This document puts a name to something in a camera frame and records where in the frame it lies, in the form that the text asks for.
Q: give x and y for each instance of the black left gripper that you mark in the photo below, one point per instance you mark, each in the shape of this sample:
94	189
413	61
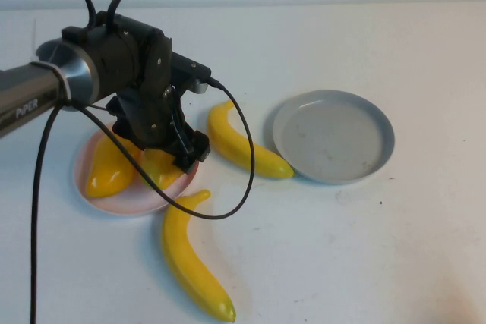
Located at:
121	107

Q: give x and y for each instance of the yellow mango with orange blush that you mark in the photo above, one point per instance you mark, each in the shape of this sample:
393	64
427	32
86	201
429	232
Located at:
159	172

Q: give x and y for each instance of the plain yellow mango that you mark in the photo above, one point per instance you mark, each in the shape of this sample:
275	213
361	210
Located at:
108	172

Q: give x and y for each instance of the yellow plastic banana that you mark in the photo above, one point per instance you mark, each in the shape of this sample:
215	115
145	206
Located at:
231	142
186	255

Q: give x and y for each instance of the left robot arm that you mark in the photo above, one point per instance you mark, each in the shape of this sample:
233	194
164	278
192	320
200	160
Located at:
23	92

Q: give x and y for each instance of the pink round plastic plate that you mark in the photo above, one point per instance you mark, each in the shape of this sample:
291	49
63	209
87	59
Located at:
125	206

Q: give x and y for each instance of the grey-blue round plastic plate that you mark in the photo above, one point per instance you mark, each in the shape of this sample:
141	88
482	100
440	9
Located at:
334	138

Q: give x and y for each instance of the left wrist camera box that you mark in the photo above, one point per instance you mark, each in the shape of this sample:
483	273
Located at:
190	68

